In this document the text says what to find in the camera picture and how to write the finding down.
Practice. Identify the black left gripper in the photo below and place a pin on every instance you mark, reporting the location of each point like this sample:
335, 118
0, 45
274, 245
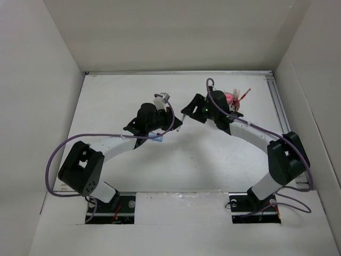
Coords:
167, 115

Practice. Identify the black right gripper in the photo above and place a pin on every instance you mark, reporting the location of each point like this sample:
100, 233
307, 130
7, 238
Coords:
199, 101

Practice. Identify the pink highlighter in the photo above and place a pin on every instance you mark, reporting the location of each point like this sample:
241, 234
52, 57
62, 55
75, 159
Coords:
229, 98

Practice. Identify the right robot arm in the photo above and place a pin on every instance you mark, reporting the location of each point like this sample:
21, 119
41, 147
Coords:
286, 157

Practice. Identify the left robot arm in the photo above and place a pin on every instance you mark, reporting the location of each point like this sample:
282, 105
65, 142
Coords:
82, 168

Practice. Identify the light blue highlighter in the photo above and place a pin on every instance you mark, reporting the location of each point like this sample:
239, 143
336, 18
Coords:
156, 137

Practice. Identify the white round divided container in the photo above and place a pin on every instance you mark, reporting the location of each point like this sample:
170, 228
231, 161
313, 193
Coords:
235, 106

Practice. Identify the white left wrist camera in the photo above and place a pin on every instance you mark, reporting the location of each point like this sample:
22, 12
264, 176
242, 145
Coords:
160, 101

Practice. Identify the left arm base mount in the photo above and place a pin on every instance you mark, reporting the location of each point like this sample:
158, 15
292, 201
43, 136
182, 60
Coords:
123, 212

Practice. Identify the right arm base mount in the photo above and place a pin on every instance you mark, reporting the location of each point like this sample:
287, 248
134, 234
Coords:
245, 210

